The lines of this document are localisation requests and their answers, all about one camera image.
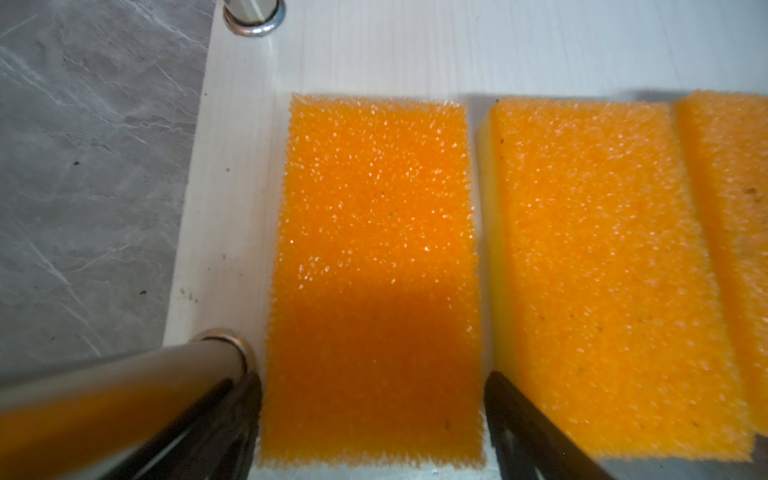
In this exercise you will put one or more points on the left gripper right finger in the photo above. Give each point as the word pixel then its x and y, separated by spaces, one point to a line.
pixel 527 444

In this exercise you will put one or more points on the orange sponge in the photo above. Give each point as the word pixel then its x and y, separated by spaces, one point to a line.
pixel 724 137
pixel 605 306

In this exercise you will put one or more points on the white two-tier shelf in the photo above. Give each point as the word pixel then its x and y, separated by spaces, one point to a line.
pixel 142 142

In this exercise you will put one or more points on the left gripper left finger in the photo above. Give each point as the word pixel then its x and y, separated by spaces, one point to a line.
pixel 213 439

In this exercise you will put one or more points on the pale yellow sponge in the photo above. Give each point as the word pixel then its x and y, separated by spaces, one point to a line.
pixel 374 344

